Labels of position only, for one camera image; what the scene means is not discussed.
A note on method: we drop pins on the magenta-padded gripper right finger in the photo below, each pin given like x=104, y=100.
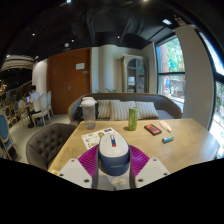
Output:
x=151, y=170

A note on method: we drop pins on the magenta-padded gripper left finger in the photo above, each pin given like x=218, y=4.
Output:
x=75, y=171

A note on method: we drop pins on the white and blue computer mouse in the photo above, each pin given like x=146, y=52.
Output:
x=114, y=153

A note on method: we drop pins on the small teal packet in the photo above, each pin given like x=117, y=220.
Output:
x=168, y=139

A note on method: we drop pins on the white sticker sheet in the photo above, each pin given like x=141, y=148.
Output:
x=91, y=138

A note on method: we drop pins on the black and red flat box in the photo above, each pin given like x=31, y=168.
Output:
x=153, y=129

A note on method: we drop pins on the grey tufted armchair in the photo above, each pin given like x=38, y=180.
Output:
x=45, y=143

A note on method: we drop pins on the white wrapped packet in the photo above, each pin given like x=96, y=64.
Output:
x=165, y=126

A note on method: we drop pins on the green drink can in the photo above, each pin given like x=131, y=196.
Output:
x=133, y=119

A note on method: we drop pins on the clear shaker bottle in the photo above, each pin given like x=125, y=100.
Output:
x=89, y=115

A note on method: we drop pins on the striped cushion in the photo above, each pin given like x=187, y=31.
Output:
x=148, y=110
x=120, y=110
x=104, y=110

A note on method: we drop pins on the brown curved sofa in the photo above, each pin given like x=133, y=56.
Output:
x=168, y=105

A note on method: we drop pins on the group of dining chairs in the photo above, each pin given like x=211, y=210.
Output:
x=43, y=108

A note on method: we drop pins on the person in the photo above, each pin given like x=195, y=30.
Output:
x=34, y=98

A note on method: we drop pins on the black framed window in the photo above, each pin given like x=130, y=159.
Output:
x=218, y=116
x=170, y=73

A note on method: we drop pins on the brown wooden door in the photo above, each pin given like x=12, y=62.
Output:
x=66, y=83

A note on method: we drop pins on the glass door cabinet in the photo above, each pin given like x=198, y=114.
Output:
x=135, y=75

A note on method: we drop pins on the white door sign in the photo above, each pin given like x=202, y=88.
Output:
x=80, y=66

